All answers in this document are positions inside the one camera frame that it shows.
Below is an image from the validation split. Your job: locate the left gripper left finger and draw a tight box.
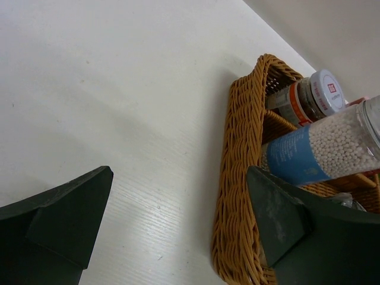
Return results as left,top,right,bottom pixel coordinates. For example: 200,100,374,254
1,166,113,284

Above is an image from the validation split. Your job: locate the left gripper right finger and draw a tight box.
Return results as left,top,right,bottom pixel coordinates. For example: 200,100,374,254
246,166,379,284

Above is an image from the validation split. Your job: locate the silver-cap blue-label jar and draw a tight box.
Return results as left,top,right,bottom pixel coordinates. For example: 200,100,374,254
261,97,379,186

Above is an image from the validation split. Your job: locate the white-lid dark jam jar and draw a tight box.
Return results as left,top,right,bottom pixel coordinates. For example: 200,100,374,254
265,69,346,128

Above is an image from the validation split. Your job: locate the pink-cap spice jar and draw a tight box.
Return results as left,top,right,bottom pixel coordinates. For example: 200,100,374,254
346,97,369,107

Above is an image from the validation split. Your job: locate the brown wicker divided tray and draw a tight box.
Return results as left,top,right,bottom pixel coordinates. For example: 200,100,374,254
211,54,379,284

